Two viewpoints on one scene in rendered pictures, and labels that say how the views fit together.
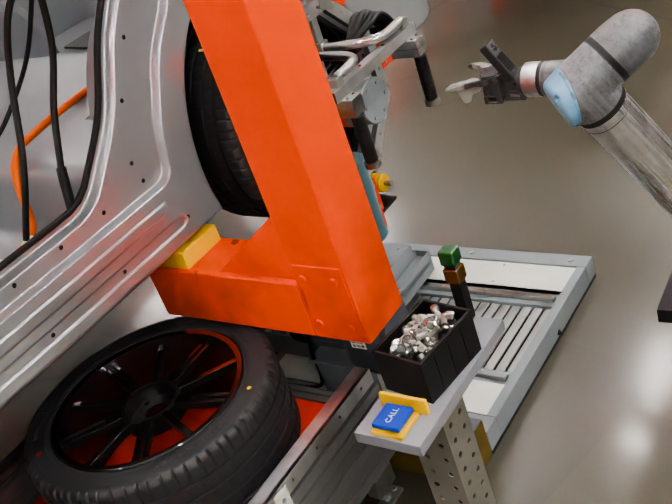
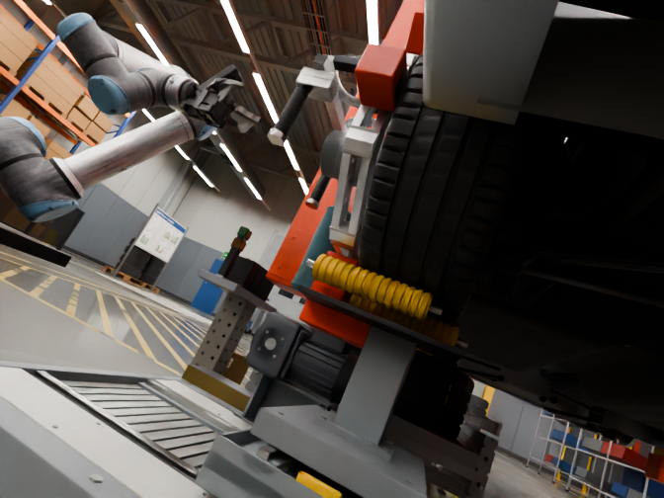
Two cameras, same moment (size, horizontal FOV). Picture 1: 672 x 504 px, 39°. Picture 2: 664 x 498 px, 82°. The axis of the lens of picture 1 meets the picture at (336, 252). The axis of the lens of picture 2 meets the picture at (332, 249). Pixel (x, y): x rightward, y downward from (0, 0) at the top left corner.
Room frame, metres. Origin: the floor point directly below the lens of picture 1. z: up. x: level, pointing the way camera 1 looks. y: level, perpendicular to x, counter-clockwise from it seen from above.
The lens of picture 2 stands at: (3.31, -0.53, 0.35)
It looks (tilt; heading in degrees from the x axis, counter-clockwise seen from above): 15 degrees up; 156
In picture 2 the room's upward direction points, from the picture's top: 25 degrees clockwise
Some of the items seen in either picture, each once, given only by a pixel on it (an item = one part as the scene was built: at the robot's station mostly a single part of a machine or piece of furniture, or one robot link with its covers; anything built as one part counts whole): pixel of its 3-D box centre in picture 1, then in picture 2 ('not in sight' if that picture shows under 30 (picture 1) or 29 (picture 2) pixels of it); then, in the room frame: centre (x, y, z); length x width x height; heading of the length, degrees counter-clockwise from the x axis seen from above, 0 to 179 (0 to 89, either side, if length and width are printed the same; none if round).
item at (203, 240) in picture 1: (183, 244); not in sight; (2.25, 0.37, 0.70); 0.14 x 0.14 x 0.05; 47
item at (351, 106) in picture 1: (344, 104); not in sight; (2.23, -0.15, 0.93); 0.09 x 0.05 x 0.05; 47
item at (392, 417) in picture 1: (393, 419); not in sight; (1.58, 0.01, 0.47); 0.07 x 0.07 x 0.02; 47
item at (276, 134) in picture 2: (426, 78); (290, 114); (2.46, -0.40, 0.83); 0.04 x 0.04 x 0.16
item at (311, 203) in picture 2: (365, 139); (321, 185); (2.21, -0.17, 0.83); 0.04 x 0.04 x 0.16
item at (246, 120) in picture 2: (464, 93); (246, 124); (2.32, -0.47, 0.80); 0.09 x 0.03 x 0.06; 81
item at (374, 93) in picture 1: (344, 101); (364, 162); (2.44, -0.17, 0.85); 0.21 x 0.14 x 0.14; 47
